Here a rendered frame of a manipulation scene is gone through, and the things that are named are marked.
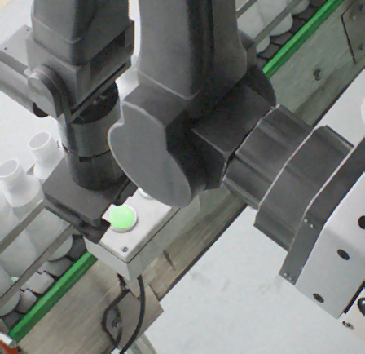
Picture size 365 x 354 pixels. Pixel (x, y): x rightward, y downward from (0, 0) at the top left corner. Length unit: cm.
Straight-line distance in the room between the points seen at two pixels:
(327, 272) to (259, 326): 183
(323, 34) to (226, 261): 115
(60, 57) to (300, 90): 93
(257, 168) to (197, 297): 197
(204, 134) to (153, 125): 3
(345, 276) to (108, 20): 25
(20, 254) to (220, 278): 137
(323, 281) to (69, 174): 31
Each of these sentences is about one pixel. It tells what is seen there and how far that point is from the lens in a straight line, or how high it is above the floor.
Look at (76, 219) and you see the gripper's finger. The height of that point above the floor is 133.
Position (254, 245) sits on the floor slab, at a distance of 265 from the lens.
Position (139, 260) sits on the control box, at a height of 106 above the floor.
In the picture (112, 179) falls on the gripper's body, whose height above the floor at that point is 136.
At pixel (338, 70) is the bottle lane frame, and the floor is 87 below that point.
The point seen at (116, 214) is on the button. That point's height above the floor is 112.
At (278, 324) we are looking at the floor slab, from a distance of 245.
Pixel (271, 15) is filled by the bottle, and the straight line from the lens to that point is 155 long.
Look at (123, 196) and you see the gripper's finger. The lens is 88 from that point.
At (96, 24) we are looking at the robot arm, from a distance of 69.
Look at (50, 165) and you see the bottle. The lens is 130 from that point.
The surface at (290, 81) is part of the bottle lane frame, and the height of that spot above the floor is 94.
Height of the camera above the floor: 189
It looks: 40 degrees down
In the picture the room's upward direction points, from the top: 25 degrees counter-clockwise
